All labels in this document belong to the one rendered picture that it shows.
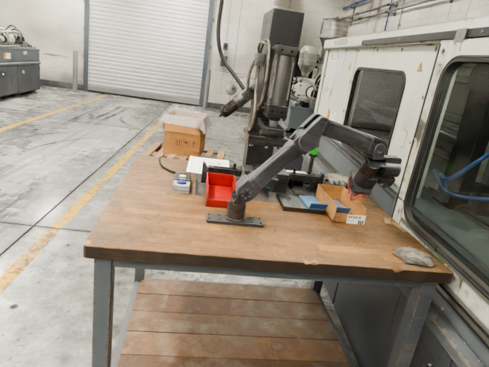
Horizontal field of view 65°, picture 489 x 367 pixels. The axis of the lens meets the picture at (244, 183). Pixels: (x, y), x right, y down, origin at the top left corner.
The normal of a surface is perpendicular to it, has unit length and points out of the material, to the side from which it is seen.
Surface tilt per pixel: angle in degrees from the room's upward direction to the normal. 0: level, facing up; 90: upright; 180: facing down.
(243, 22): 90
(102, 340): 90
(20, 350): 0
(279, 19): 90
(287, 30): 90
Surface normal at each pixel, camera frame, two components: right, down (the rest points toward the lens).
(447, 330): -0.43, -0.85
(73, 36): 0.04, 0.32
